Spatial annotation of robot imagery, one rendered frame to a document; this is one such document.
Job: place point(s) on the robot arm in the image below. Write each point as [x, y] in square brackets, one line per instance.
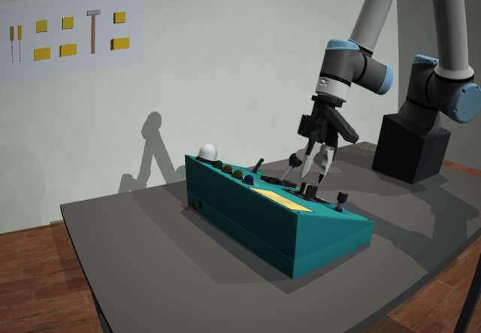
[453, 92]

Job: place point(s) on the teal control console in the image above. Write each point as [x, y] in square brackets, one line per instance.
[290, 228]

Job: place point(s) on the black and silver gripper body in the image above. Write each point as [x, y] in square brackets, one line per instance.
[328, 134]

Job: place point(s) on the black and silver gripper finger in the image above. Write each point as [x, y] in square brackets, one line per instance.
[325, 157]
[307, 154]

